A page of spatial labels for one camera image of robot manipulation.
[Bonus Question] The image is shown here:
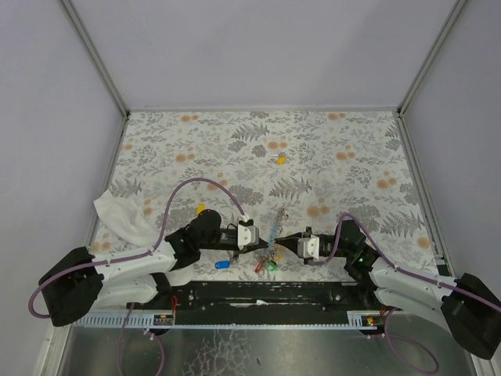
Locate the grey keyring holder strap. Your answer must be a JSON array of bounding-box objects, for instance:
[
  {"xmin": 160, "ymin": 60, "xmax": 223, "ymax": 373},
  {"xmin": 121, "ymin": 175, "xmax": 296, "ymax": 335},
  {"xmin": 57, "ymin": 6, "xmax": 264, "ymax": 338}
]
[{"xmin": 253, "ymin": 207, "xmax": 289, "ymax": 273}]

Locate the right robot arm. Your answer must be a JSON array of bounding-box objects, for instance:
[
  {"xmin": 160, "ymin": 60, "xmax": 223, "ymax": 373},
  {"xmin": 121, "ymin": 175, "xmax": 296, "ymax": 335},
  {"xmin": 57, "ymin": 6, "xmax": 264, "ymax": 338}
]
[{"xmin": 276, "ymin": 213, "xmax": 500, "ymax": 360}]

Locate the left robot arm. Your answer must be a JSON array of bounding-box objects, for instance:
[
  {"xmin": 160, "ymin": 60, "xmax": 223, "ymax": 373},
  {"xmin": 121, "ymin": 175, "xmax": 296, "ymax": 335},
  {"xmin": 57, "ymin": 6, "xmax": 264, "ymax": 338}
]
[{"xmin": 38, "ymin": 209, "xmax": 268, "ymax": 327}]

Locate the blue tag key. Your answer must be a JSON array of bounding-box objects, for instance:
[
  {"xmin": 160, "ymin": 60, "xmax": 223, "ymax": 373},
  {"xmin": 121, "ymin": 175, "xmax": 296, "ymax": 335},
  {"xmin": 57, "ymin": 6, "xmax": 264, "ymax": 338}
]
[{"xmin": 214, "ymin": 256, "xmax": 239, "ymax": 269}]

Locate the yellow tag key near left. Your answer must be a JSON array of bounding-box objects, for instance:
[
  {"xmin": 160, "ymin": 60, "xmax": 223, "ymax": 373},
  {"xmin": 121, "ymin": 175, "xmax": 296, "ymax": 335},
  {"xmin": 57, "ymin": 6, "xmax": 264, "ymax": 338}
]
[{"xmin": 196, "ymin": 203, "xmax": 206, "ymax": 215}]

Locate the yellow tag key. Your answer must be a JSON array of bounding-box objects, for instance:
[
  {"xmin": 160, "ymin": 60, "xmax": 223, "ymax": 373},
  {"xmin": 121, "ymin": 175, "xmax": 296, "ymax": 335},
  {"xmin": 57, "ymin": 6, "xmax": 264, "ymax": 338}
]
[
  {"xmin": 196, "ymin": 203, "xmax": 206, "ymax": 215},
  {"xmin": 272, "ymin": 153, "xmax": 287, "ymax": 165}
]

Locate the floral table mat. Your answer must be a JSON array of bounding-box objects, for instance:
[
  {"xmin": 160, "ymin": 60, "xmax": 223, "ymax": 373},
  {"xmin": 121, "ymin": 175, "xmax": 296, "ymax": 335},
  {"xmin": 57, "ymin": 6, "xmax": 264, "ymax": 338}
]
[{"xmin": 109, "ymin": 110, "xmax": 438, "ymax": 273}]

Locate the yellow tag key far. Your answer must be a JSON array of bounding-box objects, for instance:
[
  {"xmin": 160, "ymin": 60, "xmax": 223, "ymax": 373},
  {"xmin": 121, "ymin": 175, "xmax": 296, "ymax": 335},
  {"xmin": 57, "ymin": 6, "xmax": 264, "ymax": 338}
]
[{"xmin": 272, "ymin": 153, "xmax": 287, "ymax": 165}]

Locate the white cloth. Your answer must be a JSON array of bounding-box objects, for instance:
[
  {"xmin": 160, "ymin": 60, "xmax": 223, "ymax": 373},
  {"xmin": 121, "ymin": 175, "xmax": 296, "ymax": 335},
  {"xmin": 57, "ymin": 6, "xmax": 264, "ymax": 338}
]
[{"xmin": 92, "ymin": 188, "xmax": 193, "ymax": 287}]

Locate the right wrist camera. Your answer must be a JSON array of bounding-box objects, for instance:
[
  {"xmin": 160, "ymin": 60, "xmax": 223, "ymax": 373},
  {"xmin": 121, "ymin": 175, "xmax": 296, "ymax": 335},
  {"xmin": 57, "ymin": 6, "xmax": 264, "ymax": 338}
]
[{"xmin": 297, "ymin": 236, "xmax": 320, "ymax": 260}]

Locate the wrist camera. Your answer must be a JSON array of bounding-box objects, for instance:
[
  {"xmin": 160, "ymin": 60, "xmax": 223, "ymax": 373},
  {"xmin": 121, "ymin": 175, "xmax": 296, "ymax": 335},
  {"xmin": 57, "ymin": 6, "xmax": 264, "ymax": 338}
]
[
  {"xmin": 297, "ymin": 236, "xmax": 320, "ymax": 260},
  {"xmin": 236, "ymin": 219, "xmax": 259, "ymax": 250}
]

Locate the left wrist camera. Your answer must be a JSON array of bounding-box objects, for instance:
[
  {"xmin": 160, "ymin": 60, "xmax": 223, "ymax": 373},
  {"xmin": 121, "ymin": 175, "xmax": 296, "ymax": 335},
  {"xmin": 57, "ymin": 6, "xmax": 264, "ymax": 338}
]
[{"xmin": 236, "ymin": 219, "xmax": 259, "ymax": 250}]

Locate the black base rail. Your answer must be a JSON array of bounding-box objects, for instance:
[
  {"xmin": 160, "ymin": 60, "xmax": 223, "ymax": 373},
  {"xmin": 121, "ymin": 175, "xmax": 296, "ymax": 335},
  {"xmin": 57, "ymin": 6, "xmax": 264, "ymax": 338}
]
[{"xmin": 134, "ymin": 281, "xmax": 383, "ymax": 326}]

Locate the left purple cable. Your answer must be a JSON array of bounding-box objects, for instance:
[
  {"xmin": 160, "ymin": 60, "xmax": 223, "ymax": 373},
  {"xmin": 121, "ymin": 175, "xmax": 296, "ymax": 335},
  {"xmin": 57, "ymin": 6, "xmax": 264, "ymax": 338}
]
[{"xmin": 27, "ymin": 178, "xmax": 251, "ymax": 318}]

